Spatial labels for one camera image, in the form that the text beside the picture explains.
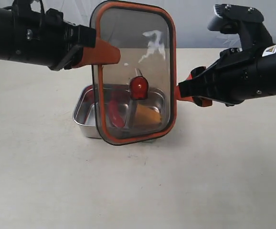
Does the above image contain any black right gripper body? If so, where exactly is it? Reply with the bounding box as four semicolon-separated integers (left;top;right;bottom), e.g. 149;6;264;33
178;48;260;106

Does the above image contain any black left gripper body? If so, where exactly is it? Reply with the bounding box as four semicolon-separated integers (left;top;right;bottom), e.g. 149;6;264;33
12;8;96;71

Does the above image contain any dark transparent box lid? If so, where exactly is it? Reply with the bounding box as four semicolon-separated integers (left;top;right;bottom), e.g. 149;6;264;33
90;0;177;146

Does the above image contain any yellow toy cheese wedge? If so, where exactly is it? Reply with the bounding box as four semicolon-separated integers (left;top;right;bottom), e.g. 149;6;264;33
134;104;162;126

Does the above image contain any red toy sausage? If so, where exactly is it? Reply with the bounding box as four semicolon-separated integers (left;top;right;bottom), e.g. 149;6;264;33
107;90;125;128

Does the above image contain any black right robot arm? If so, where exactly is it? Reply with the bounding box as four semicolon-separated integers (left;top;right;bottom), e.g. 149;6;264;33
178;44;276;106

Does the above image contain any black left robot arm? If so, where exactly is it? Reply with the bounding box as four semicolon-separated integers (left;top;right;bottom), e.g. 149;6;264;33
0;0;121;71

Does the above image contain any stainless steel lunch box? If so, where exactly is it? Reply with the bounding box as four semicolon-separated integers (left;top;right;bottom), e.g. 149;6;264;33
73;84;168;139

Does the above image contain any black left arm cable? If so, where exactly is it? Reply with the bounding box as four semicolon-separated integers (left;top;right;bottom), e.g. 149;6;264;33
3;0;47;31

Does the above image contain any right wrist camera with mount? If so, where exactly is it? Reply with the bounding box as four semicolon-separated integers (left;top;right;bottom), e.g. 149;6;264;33
207;4;274;50

